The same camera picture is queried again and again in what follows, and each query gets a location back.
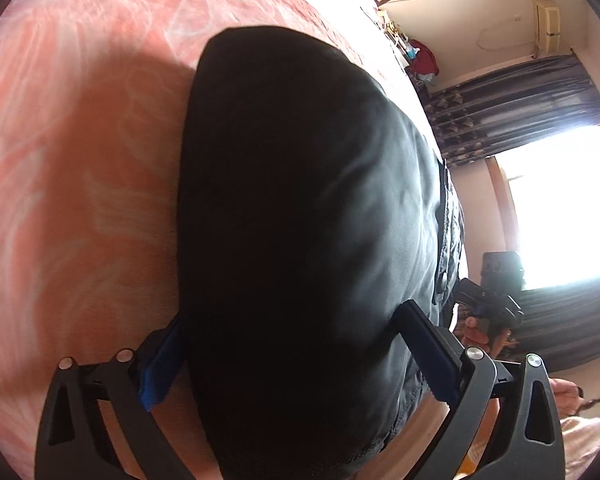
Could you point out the pink patterned bed sheet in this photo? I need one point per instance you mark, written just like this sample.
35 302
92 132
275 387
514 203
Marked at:
80 160

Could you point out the bright window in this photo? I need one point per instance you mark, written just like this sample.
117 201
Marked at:
565 210

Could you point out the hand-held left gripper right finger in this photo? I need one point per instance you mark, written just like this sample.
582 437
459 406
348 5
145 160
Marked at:
430 352

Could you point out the red cloth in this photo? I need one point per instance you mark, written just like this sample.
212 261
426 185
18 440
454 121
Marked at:
425 57

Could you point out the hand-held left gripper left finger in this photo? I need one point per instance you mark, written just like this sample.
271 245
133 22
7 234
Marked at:
161 367

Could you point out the black pants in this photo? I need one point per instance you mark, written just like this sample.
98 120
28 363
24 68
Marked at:
305 210

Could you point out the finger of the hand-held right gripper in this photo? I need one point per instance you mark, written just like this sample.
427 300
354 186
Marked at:
471 294
505 310

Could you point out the wall air conditioner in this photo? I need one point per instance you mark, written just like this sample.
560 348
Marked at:
547 25

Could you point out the person's right hand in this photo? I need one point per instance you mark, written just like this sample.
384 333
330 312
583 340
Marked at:
476 331

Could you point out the bedside clutter pile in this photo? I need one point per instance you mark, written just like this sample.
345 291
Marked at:
397 37

